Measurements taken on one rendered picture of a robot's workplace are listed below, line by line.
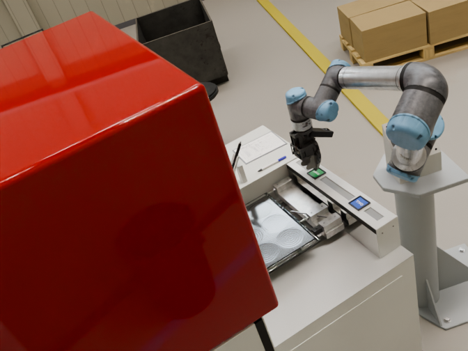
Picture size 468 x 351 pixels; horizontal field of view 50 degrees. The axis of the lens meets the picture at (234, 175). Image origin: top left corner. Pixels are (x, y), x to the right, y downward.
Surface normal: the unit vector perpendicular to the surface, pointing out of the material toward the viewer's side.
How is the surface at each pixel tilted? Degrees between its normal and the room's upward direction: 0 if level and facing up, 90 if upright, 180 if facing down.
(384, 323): 90
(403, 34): 90
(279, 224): 0
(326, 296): 0
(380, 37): 90
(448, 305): 0
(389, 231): 90
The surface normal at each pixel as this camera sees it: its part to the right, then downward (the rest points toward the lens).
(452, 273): 0.19, 0.53
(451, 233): -0.27, -0.78
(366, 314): 0.46, 0.41
